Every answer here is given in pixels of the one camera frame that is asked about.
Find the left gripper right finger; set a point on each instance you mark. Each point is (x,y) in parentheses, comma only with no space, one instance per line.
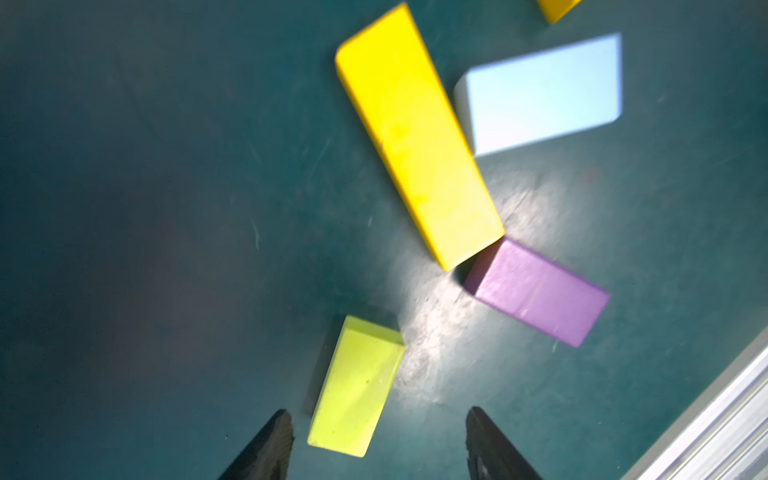
(491,455)

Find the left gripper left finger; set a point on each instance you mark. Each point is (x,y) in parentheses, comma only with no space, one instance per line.
(267,455)

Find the lime green block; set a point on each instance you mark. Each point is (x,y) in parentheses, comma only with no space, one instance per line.
(364,365)

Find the purple block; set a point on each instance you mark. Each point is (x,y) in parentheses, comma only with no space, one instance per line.
(520,283)

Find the light blue block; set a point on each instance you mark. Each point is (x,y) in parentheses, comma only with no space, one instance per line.
(540,96)

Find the orange yellow long block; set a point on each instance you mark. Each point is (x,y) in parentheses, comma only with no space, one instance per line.
(554,10)

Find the aluminium front rail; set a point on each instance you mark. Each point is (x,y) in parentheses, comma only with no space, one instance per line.
(723,434)

